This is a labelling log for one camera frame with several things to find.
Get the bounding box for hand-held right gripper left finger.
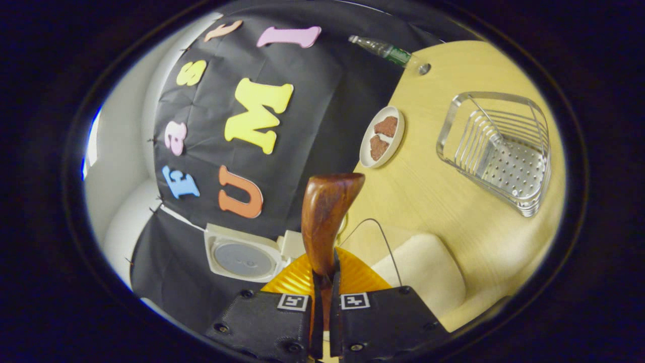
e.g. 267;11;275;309
204;251;324;363

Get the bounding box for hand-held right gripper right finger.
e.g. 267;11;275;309
329;247;450;363

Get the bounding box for cream square rice dish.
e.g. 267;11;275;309
371;233;467;323

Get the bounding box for brown wooden spoon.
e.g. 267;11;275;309
301;173;366;333

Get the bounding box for metal wire chopstick holder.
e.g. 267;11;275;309
436;91;551;218

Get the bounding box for white toaster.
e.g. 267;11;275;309
279;229;306;261

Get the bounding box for brown meat piece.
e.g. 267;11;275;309
374;116;399;138
369;135;390;162

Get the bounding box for white round plate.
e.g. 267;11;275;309
359;105;405;169

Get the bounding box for black backdrop cloth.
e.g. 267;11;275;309
128;0;454;333

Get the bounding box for clear plastic water bottle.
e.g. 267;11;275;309
348;35;431;76

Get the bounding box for thin rice cooker cable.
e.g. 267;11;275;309
338;218;404;288

